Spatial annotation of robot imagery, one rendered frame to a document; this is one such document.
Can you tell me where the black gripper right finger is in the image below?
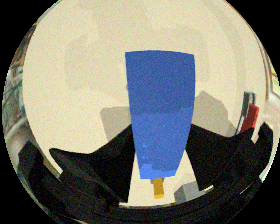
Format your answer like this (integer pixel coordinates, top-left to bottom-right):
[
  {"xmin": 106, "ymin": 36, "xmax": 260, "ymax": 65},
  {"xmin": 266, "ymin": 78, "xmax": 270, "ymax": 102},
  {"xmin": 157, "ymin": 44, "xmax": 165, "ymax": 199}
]
[{"xmin": 185, "ymin": 123, "xmax": 255, "ymax": 191}]

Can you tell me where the yellow block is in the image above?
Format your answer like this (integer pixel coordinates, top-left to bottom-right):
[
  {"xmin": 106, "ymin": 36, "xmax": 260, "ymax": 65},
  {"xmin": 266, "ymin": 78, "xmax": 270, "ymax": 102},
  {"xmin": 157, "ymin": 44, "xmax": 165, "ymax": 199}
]
[{"xmin": 152, "ymin": 178, "xmax": 165, "ymax": 198}]

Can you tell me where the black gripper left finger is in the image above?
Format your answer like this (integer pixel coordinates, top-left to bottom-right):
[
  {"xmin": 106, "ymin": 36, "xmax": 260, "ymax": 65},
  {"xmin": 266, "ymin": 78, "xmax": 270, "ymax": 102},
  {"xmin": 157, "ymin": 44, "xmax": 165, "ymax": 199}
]
[{"xmin": 49, "ymin": 123, "xmax": 135, "ymax": 203}]

